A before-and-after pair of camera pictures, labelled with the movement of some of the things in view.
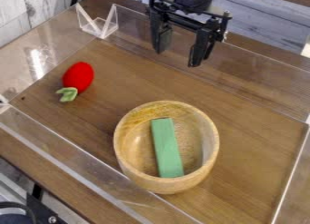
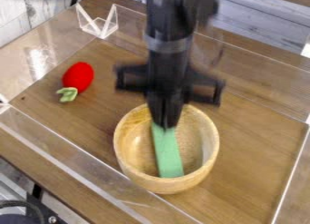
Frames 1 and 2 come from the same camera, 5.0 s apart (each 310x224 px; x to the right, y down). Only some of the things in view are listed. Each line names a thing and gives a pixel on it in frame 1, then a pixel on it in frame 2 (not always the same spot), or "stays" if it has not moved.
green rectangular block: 169,161 stays
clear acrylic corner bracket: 98,26 stays
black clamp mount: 39,212 stays
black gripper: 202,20 to 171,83
